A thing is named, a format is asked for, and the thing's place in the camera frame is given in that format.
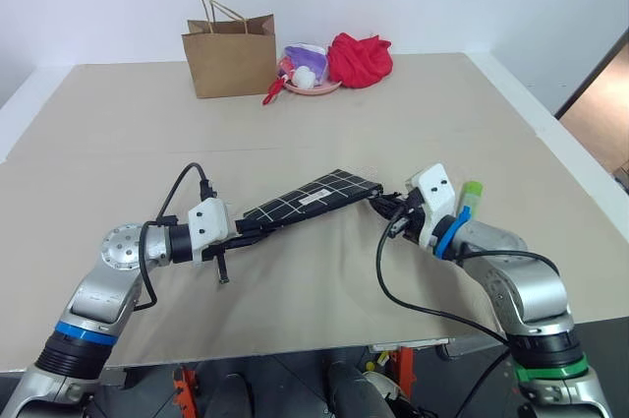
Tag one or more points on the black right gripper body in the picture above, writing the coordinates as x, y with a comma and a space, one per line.
414, 221

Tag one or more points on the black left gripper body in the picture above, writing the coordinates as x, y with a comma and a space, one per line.
241, 231

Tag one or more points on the black white-grid zip pouch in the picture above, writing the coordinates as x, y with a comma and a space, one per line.
314, 197

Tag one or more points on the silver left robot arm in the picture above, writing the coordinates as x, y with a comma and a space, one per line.
93, 300

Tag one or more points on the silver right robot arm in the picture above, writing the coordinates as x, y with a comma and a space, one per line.
531, 290

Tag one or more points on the green highlighter pen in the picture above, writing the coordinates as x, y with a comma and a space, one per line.
473, 194

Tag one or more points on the beige table cloth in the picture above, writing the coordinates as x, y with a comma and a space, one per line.
314, 280

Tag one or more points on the pink plastic plate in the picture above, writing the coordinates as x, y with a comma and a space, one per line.
319, 87

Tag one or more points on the red white small packet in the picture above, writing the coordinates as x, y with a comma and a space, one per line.
272, 92

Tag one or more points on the crumpled red cloth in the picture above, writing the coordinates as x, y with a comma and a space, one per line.
361, 61

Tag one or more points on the orange metal stand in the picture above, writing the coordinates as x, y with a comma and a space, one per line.
184, 388
404, 371

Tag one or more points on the white round ball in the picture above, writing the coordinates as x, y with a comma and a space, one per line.
303, 77

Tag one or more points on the brown paper shopping bag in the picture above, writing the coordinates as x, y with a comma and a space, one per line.
231, 64

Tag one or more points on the white round casing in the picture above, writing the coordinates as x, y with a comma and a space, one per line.
381, 383

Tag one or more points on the purple plastic bag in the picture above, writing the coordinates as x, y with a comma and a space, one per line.
307, 56

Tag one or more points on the dark rounded shape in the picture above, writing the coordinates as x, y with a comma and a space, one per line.
351, 388

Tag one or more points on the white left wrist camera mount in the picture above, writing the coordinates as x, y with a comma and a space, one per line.
209, 226

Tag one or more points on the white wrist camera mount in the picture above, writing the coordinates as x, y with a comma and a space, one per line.
209, 226
435, 192

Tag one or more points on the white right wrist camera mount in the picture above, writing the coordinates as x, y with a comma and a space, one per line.
435, 192

